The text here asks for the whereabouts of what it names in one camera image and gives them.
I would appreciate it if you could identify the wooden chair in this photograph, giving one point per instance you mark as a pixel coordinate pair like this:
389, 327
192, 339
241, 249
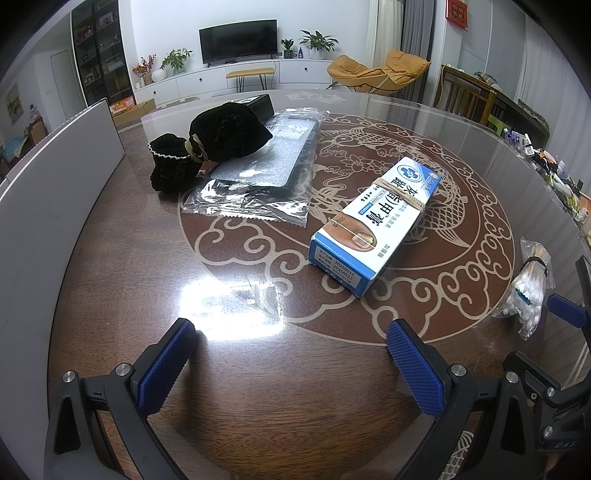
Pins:
461, 92

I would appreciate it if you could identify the cluttered side table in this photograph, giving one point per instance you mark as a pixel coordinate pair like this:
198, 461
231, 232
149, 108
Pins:
554, 161

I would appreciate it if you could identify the large potted plant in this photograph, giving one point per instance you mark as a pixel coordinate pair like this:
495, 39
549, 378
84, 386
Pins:
318, 44

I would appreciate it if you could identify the curtain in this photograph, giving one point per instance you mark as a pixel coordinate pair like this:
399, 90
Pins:
406, 23

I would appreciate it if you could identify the wooden bench with hairpin legs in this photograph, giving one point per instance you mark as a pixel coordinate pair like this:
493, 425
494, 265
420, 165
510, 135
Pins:
249, 72

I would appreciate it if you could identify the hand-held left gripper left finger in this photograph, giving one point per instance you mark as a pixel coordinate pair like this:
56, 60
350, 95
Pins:
161, 364

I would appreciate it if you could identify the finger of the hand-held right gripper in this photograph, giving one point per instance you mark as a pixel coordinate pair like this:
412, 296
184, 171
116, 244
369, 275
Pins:
568, 309
526, 371

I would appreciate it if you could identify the dark glass display cabinet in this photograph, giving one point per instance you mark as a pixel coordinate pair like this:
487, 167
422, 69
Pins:
101, 50

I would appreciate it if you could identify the flat screen television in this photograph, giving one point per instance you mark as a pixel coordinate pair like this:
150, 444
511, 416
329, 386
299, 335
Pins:
238, 41

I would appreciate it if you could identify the red wall decoration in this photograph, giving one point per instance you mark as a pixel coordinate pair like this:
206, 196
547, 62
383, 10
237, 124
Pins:
457, 14

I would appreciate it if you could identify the grey panel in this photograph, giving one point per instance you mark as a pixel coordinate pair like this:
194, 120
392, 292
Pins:
41, 221

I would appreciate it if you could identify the small potted plant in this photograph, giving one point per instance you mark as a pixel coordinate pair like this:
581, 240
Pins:
287, 47

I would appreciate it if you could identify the bag of cotton swabs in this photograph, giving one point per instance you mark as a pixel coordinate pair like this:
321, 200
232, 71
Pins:
526, 286

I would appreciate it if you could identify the red flowers in white vase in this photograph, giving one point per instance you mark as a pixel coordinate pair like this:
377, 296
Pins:
150, 71

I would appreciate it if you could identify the white television cabinet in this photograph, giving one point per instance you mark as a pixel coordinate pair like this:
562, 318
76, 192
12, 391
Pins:
207, 78

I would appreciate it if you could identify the blue and white medicine box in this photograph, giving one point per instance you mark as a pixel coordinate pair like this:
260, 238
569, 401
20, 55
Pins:
374, 226

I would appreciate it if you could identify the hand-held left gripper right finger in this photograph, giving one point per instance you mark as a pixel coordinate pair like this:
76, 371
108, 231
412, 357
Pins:
415, 369

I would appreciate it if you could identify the yellow lounge chair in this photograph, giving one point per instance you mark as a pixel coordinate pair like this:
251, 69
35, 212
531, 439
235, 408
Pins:
383, 69

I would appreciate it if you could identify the black velvet pearl-trimmed pouch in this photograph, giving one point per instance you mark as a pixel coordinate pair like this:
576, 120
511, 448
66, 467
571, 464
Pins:
221, 134

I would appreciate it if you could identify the bagged phone case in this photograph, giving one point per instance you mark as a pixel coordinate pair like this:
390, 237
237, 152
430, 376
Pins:
272, 175

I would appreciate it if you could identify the framed wall picture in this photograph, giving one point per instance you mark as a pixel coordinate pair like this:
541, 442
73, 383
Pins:
14, 104

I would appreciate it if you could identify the leafy green potted plant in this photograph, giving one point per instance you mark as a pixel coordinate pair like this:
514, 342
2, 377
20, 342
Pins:
175, 60

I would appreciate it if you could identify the black box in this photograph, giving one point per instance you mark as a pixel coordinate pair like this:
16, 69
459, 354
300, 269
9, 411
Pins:
261, 105

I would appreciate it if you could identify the cardboard box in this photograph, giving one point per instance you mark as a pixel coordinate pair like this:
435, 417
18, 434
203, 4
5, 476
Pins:
134, 107

